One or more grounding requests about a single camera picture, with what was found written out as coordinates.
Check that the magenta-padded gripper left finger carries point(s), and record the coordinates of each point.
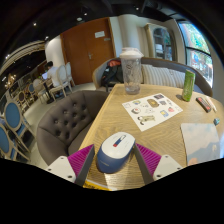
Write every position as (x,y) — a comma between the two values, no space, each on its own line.
(61,166)

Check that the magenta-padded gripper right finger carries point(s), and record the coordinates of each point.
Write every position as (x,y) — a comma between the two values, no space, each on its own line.
(166,165)

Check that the blue and white computer mouse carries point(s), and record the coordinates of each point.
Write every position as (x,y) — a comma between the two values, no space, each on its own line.
(115,151)

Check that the yellow table sticker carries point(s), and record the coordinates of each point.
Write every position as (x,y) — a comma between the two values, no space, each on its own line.
(95,185)

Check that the grey tufted armchair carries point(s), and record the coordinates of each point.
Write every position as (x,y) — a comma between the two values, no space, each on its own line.
(65,121)

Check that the white sticker sheet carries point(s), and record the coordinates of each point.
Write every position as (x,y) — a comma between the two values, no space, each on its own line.
(151,111)

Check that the blue round-back chairs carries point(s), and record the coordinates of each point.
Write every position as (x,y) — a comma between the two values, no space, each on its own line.
(11,116)

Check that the black box with red print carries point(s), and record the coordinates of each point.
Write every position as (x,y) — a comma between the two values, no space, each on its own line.
(203,104)

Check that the green drink can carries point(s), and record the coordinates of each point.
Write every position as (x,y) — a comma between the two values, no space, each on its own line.
(188,86)

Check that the striped cushion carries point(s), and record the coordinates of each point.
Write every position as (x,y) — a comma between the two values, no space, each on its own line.
(177,79)
(156,76)

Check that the grey curved sofa bench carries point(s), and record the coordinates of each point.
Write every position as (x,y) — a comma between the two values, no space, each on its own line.
(200,83)

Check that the white dining chairs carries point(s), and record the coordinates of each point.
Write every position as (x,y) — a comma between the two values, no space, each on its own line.
(62,78)

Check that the person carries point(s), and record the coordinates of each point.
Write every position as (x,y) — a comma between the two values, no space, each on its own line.
(52,72)

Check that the clear shaker bottle white lid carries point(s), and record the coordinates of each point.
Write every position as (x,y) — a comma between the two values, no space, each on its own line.
(131,71)

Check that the black backpack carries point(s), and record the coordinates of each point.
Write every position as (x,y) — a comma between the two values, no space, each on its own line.
(111,75)

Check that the brown wooden door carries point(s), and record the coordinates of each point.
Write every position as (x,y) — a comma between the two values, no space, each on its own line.
(83,55)

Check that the large glass window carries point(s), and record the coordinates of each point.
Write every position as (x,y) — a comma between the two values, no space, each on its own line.
(198,50)

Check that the glass-front cabinet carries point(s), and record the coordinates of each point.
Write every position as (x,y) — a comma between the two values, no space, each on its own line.
(160,41)

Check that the white door sign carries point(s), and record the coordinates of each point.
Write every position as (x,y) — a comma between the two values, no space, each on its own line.
(99,34)

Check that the ceiling spot lights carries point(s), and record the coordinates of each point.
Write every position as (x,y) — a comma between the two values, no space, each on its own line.
(79,19)

